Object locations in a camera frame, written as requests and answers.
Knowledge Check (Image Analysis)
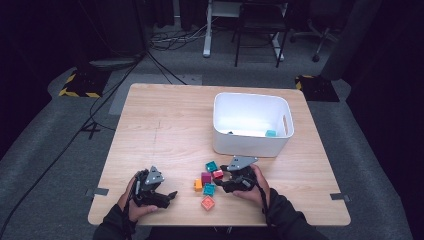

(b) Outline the white plastic bin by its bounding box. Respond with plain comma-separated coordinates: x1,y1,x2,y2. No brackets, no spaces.
212,91,295,158

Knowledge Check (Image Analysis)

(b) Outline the black chair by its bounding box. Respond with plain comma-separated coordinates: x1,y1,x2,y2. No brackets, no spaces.
232,0,290,69

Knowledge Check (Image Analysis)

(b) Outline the person's left hand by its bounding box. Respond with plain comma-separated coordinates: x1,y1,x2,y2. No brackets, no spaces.
117,173,159,223

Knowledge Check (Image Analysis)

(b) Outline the grey tape strip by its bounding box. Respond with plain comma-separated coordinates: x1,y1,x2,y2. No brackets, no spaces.
85,187,110,197
329,192,352,203

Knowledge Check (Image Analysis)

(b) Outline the person's right hand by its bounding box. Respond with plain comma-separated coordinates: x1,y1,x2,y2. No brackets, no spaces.
232,163,272,209

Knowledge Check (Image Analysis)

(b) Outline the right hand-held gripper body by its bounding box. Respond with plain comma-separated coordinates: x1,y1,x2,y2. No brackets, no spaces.
222,155,260,194

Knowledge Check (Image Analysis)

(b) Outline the white desk frame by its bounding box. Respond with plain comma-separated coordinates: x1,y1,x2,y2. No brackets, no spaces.
202,0,286,62

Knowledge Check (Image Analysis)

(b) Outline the black yellow striped floor plate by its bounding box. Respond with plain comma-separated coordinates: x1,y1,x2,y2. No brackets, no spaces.
294,74,340,103
58,68,113,99

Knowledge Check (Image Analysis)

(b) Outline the long black floor cable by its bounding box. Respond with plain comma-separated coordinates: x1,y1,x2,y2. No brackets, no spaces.
0,49,148,234

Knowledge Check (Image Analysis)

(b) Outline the grey stand base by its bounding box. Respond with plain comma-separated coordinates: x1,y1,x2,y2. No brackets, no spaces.
88,57,139,71

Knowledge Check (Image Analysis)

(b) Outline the black wrist strap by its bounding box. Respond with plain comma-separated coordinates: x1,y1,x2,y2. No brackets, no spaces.
256,181,272,216

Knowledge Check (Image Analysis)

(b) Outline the bundle of floor cables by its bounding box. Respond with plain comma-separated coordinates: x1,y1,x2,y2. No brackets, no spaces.
148,19,209,52

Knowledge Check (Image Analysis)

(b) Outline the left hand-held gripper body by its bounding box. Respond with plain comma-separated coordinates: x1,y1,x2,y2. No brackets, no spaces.
132,165,172,210

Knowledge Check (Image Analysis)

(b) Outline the salmon pink toy building block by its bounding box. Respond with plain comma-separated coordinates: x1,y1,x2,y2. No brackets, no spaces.
200,195,216,212

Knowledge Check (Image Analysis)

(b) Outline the office swivel chair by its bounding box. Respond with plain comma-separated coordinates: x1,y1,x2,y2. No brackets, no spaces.
289,13,338,63

